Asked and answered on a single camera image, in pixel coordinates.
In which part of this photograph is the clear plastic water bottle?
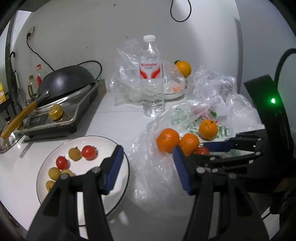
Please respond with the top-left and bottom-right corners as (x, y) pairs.
(139, 35), (165, 118)

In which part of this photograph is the red capped sauce bottle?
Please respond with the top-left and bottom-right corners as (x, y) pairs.
(35, 64), (47, 87)

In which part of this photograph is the gold stove knob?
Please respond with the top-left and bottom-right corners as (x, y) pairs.
(48, 105), (63, 121)

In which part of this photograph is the black stove power cable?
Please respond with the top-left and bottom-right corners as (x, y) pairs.
(26, 35), (102, 80)

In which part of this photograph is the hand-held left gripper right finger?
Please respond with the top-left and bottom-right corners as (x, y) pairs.
(172, 146), (270, 241)

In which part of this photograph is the black wok with wooden handle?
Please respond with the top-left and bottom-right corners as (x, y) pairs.
(1, 65), (97, 139)

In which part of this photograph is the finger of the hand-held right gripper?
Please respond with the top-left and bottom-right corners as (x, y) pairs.
(203, 129), (267, 152)
(188, 151), (263, 176)

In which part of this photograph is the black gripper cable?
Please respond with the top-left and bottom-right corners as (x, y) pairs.
(274, 48), (296, 80)

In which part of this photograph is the yellow packet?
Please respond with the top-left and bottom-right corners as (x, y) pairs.
(0, 79), (6, 105)

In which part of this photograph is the black metal rack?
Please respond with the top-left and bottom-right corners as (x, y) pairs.
(5, 21), (26, 116)

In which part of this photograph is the steel portable stove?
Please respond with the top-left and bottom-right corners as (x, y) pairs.
(0, 79), (107, 154)

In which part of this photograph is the green printed plastic bag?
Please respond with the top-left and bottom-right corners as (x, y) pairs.
(128, 101), (265, 207)

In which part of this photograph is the crumpled clear plastic bag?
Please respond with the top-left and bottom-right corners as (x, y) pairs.
(188, 65), (265, 132)

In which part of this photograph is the black hanging cable loop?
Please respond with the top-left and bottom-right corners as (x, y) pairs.
(170, 0), (191, 22)

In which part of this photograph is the white plate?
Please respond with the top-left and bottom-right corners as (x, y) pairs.
(36, 136), (130, 217)

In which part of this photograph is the orange with green stem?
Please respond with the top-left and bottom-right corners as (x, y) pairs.
(174, 60), (192, 77)

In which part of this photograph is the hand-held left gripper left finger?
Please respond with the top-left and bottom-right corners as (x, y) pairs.
(26, 145), (125, 241)

